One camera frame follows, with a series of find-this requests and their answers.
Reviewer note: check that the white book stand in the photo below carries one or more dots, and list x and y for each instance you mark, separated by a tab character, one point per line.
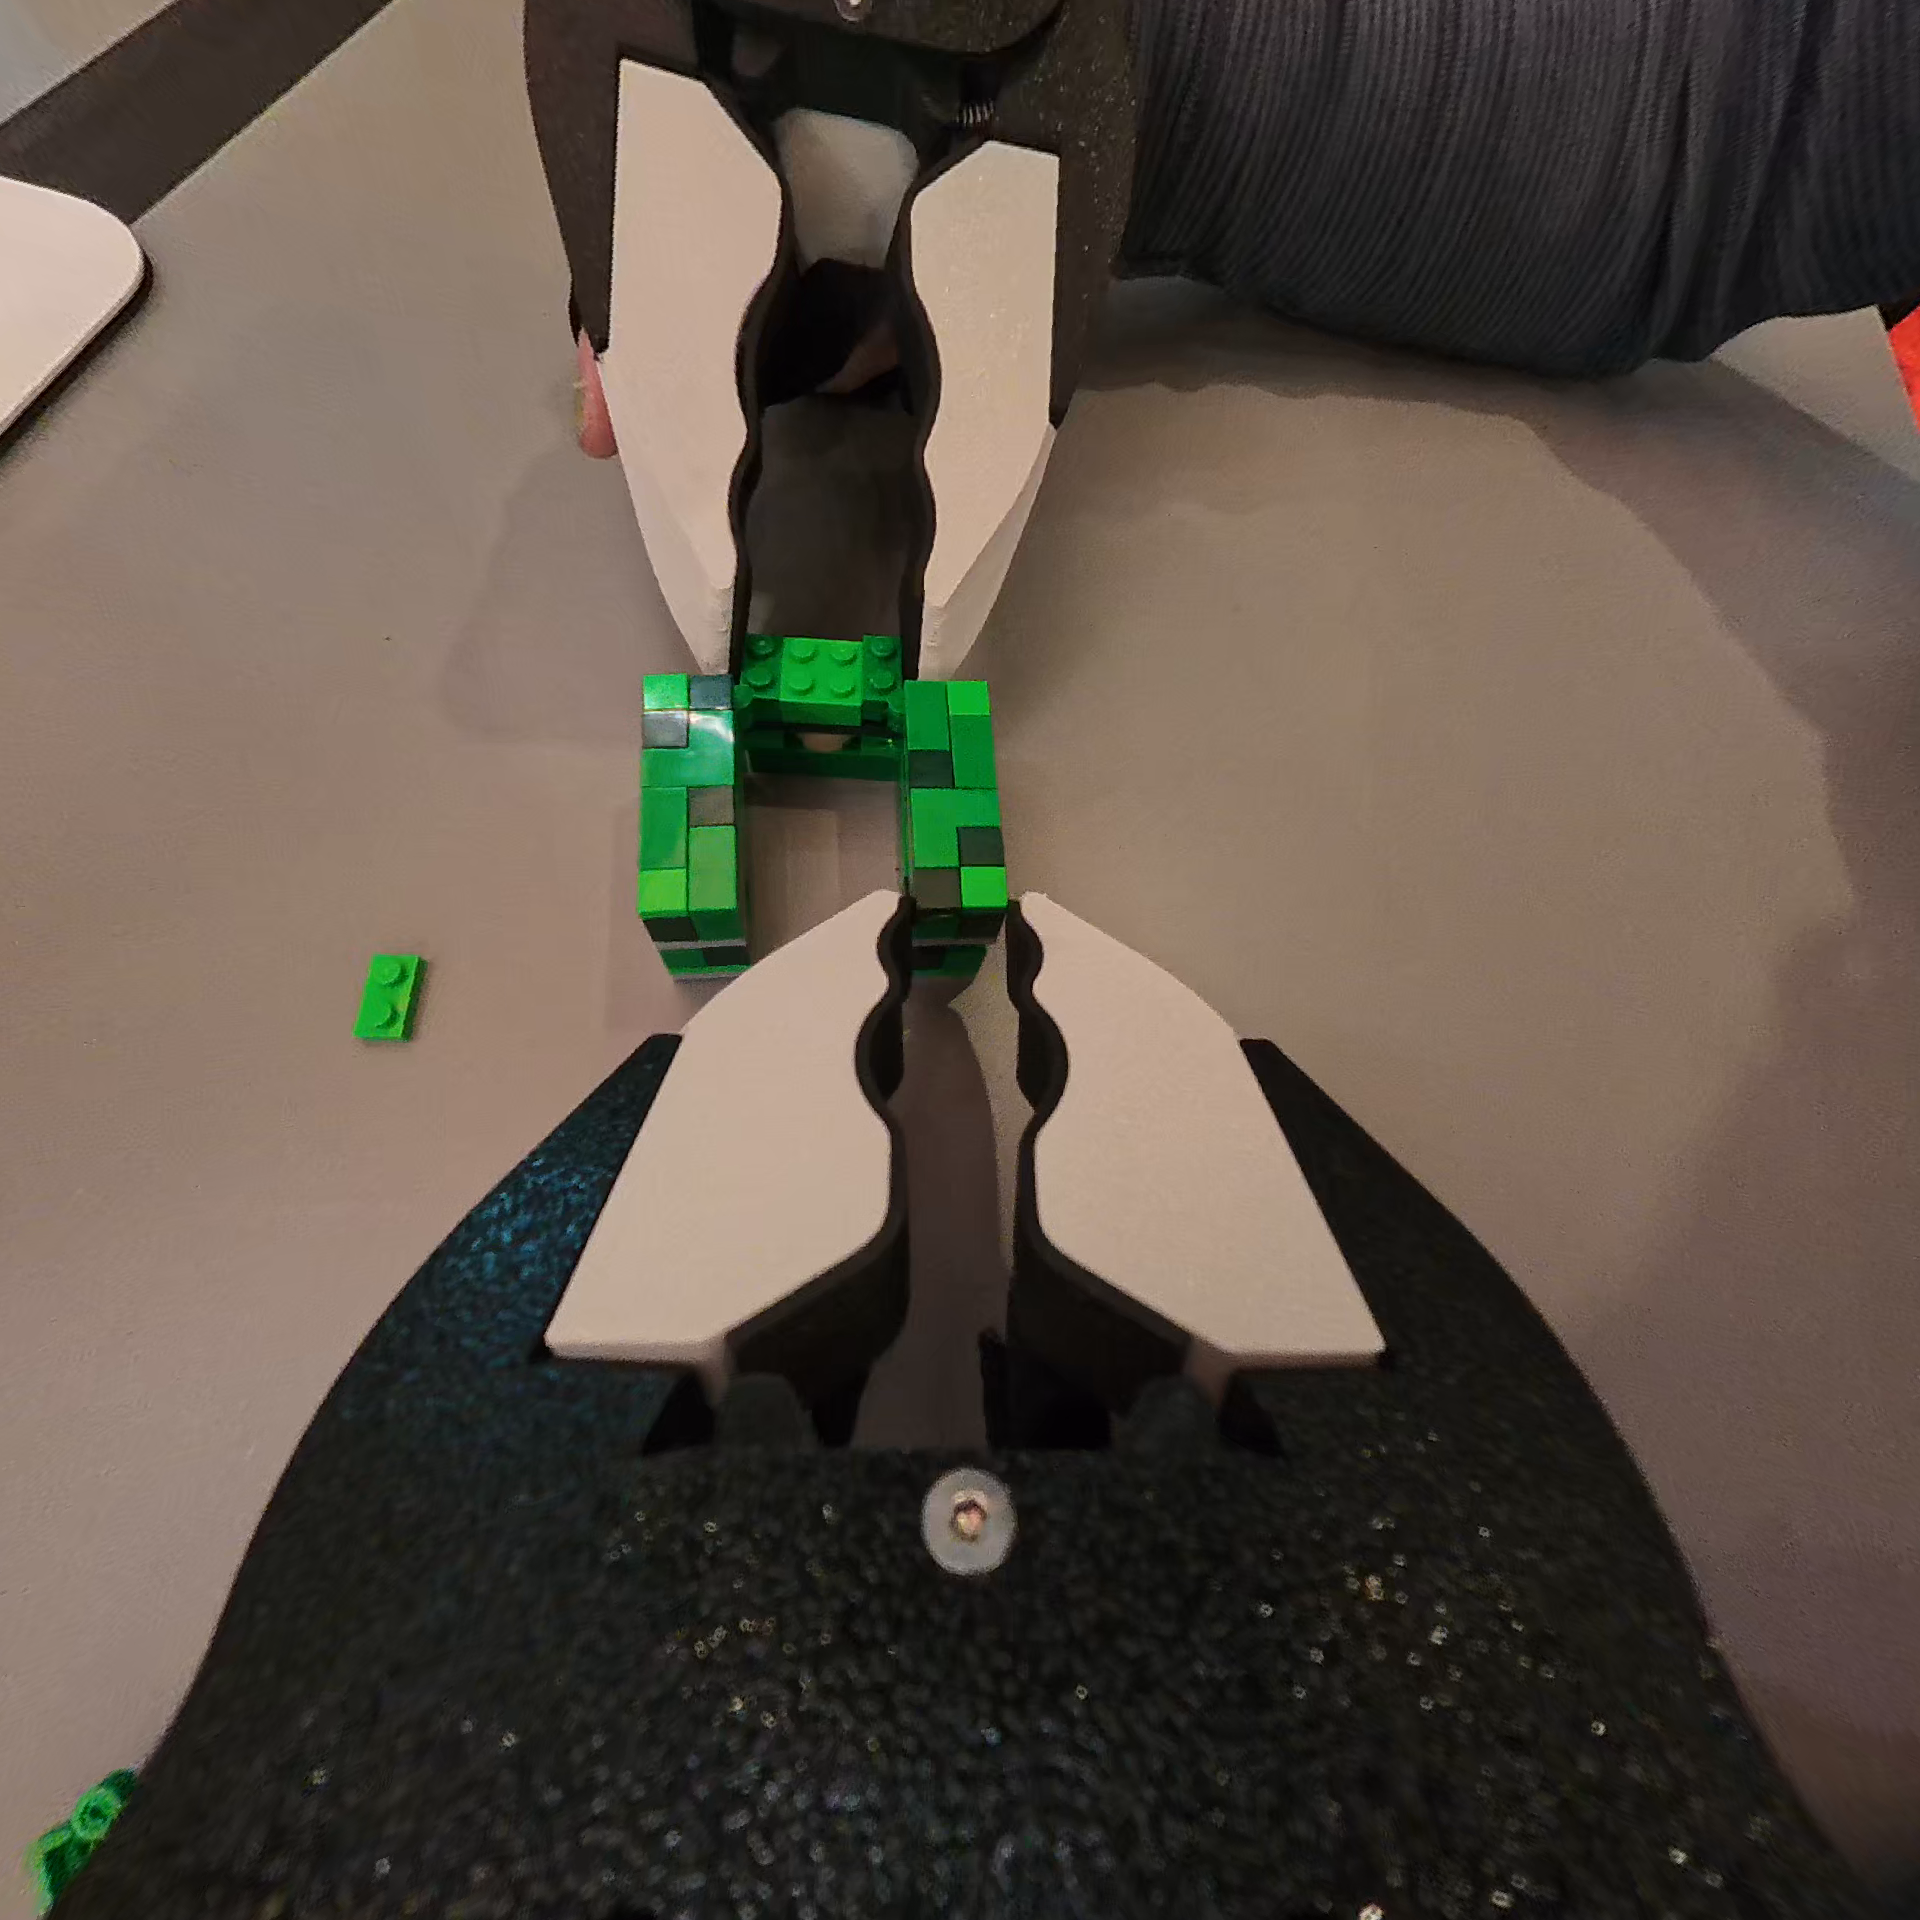
59	301

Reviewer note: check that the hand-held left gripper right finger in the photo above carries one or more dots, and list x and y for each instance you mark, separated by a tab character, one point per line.
1185	1201

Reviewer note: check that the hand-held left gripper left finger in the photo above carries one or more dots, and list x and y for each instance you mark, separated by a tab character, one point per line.
735	1172

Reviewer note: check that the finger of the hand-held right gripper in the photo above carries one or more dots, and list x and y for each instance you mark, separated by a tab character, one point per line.
991	375
674	301

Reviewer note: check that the person's right hand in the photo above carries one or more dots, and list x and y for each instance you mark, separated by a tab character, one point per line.
594	413

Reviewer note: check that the grey desk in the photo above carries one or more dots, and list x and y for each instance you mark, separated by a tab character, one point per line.
1425	750

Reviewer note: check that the person's right forearm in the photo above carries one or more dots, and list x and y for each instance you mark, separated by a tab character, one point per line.
1499	149

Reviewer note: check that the pile of loose bricks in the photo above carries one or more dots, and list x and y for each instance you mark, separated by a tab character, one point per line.
82	1845

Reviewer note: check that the green brick build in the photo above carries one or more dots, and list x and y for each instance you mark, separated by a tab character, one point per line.
690	810

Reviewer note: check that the small green plate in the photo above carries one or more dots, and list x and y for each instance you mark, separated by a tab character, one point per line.
388	997

